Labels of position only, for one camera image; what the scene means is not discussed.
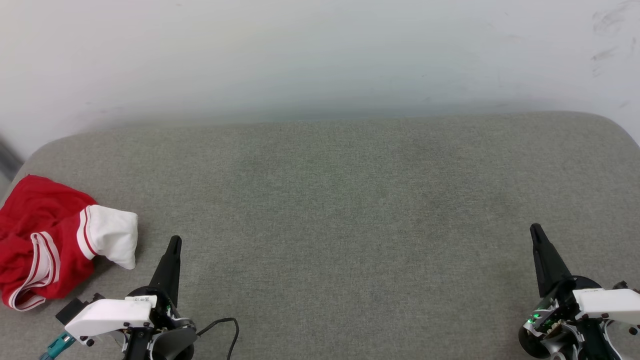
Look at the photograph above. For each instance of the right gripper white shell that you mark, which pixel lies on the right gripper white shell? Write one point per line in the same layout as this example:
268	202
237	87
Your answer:
605	307

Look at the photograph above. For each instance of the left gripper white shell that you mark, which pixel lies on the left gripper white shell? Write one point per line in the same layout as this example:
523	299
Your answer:
110	316

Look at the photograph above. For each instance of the red and white basketball jersey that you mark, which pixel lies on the red and white basketball jersey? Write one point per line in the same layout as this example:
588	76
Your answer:
45	225

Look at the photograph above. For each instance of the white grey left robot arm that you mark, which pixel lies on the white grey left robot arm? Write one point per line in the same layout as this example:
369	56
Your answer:
175	346

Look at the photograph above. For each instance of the grey fabric sofa seat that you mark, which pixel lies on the grey fabric sofa seat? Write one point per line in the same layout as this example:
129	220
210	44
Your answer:
325	200

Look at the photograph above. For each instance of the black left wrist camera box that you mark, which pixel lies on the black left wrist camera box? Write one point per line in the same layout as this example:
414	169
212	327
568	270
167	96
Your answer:
75	309

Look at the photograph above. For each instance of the teal left camera connector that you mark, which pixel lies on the teal left camera connector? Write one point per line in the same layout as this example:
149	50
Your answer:
57	346

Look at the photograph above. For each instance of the grey metal wall rail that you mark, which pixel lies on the grey metal wall rail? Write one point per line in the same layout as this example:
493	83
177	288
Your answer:
7	160

